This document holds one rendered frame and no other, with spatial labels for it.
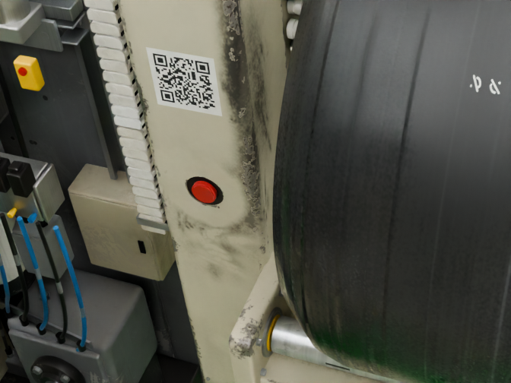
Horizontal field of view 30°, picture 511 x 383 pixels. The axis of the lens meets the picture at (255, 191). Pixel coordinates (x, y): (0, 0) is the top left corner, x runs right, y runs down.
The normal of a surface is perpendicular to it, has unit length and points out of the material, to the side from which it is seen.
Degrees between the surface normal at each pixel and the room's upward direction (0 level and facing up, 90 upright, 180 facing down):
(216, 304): 90
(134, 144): 90
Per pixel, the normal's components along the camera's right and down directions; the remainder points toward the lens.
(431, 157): -0.36, 0.19
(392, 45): -0.30, -0.09
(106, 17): -0.36, 0.68
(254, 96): 0.93, 0.20
